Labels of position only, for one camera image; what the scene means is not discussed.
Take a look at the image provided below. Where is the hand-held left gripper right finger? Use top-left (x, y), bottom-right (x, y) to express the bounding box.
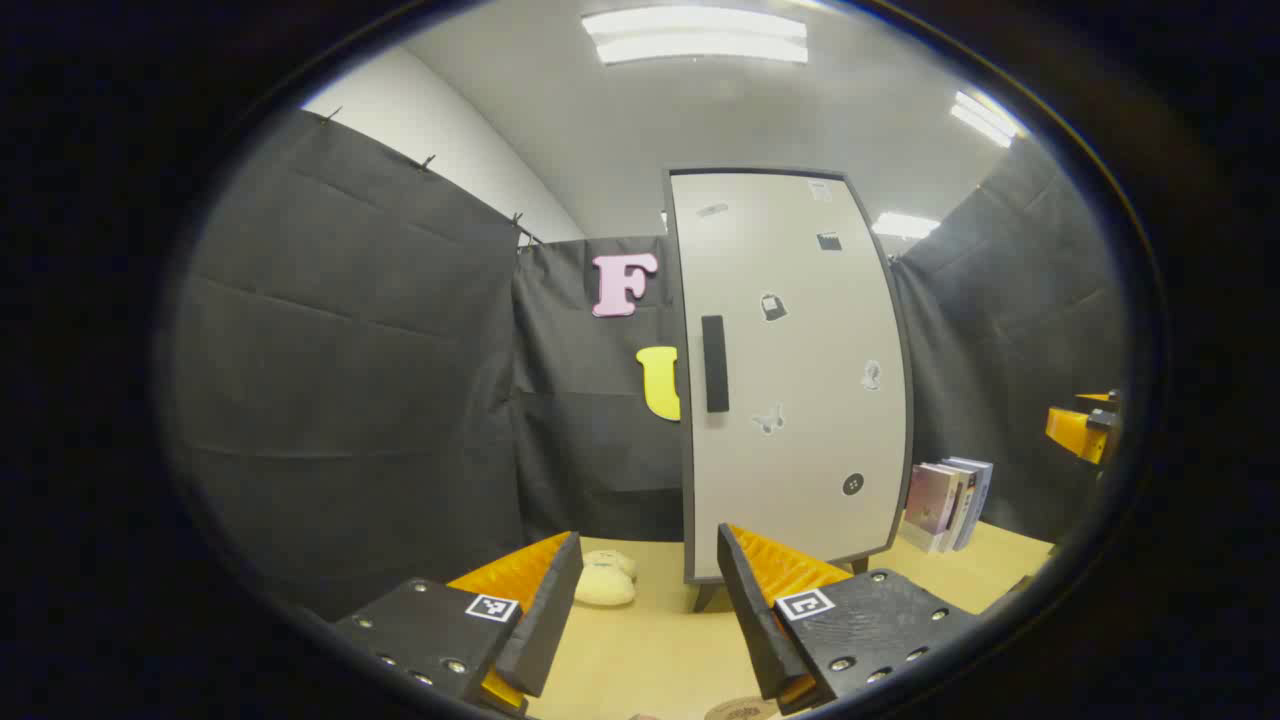
top-left (716, 523), bottom-right (981, 717)

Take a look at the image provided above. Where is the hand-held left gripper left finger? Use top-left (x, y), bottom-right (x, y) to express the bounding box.
top-left (333, 530), bottom-right (585, 717)

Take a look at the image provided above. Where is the black cabinet door handle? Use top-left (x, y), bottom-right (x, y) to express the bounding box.
top-left (702, 315), bottom-right (731, 414)

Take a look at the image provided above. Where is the light grey cabinet door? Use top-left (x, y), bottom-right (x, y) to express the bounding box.
top-left (668, 170), bottom-right (911, 583)

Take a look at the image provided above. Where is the large cream plush toy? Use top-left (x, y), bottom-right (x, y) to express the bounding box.
top-left (575, 563), bottom-right (637, 607)

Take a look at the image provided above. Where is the grey blue book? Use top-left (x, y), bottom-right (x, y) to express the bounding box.
top-left (947, 457), bottom-right (995, 551)

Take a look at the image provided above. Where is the white spine book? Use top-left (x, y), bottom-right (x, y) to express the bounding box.
top-left (940, 466), bottom-right (977, 553)

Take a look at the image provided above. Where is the ceiling light panel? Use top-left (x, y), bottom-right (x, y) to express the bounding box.
top-left (872, 212), bottom-right (941, 240)
top-left (950, 90), bottom-right (1023, 149)
top-left (582, 5), bottom-right (809, 67)

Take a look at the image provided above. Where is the black backdrop cloth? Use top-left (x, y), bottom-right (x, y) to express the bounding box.
top-left (170, 108), bottom-right (1129, 621)

